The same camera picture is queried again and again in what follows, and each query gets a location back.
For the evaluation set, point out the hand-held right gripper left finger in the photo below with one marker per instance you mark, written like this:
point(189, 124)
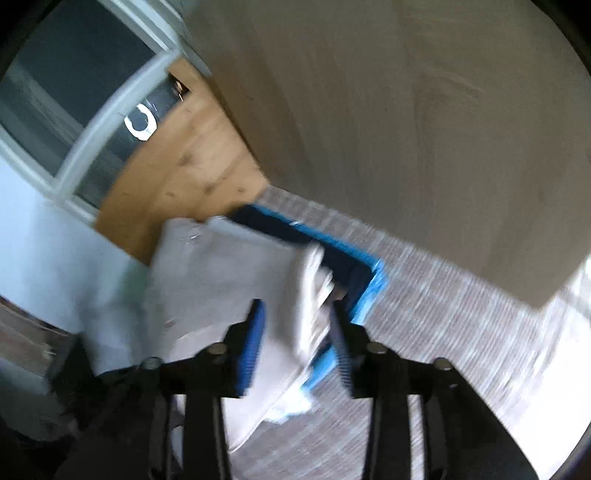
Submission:
point(251, 350)

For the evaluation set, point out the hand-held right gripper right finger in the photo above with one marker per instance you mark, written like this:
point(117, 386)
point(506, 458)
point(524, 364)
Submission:
point(341, 350)

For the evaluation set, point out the large white cloth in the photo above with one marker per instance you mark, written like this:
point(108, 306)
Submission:
point(221, 277)

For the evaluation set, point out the blue plastic crate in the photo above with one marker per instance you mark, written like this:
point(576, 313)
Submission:
point(369, 295)

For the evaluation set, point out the white folded cloth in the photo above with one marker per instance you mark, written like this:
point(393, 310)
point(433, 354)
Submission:
point(314, 286)

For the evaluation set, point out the beige plaid blanket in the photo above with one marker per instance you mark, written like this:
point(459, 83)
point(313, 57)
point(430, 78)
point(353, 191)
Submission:
point(438, 346)

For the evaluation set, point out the orange wooden panel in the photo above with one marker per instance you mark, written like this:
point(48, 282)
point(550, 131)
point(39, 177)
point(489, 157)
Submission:
point(184, 175)

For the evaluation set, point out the pale wooden cabinet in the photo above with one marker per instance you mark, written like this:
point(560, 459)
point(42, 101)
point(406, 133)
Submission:
point(392, 115)

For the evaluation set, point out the metal window latch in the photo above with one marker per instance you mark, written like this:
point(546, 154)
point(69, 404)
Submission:
point(179, 87)

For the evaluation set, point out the white framed window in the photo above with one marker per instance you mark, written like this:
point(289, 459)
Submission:
point(69, 83)

